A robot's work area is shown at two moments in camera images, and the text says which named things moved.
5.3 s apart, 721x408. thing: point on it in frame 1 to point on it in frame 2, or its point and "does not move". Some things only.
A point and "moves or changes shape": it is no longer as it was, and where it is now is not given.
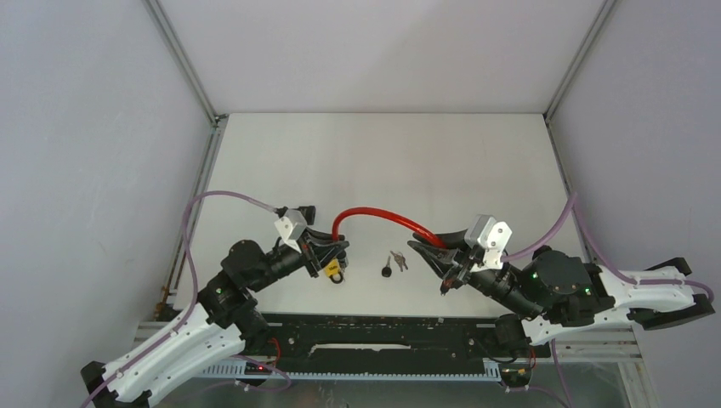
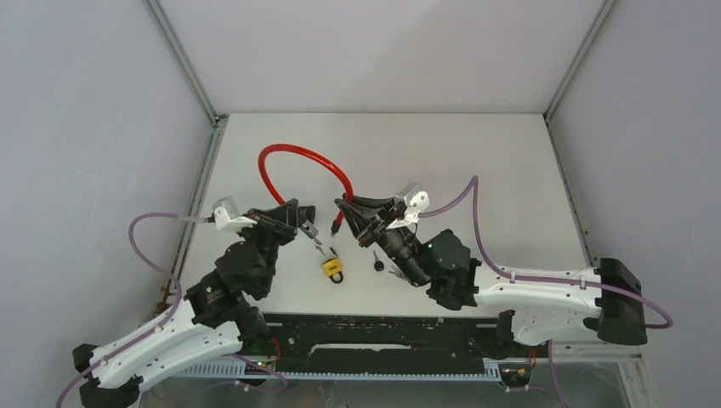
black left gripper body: (311, 255) to (262, 234)
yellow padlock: (333, 271) does not move
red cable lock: (365, 211) moves or changes shape
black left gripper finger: (321, 239) to (283, 214)
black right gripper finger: (456, 239) to (369, 201)
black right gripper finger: (443, 261) to (360, 218)
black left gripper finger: (337, 252) to (281, 234)
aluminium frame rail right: (595, 345) does not move
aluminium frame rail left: (155, 326) does not move
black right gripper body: (466, 265) to (385, 220)
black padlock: (309, 212) does not move
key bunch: (400, 259) moves or changes shape
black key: (387, 271) to (378, 264)
